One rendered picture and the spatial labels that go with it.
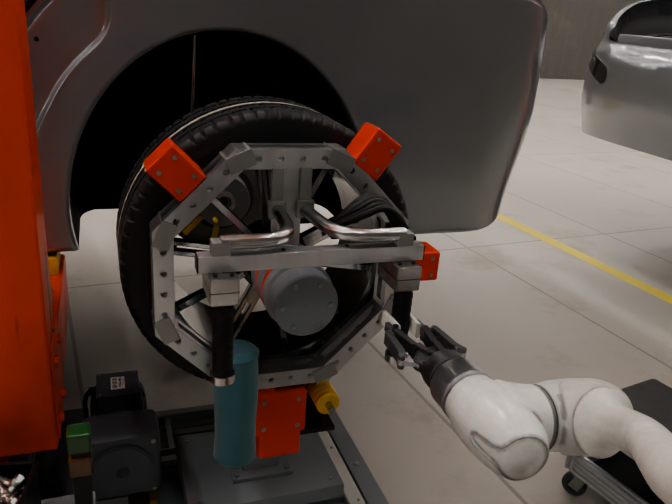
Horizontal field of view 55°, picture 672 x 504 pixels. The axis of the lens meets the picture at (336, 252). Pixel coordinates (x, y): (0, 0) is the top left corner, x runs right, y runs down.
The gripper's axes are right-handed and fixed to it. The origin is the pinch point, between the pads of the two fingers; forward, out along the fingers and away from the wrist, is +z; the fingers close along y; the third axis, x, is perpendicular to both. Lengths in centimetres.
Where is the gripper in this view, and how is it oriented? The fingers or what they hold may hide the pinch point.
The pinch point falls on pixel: (400, 323)
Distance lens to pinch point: 125.0
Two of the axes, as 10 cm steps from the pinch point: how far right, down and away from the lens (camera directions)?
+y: 9.4, -0.5, 3.3
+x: 0.7, -9.3, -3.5
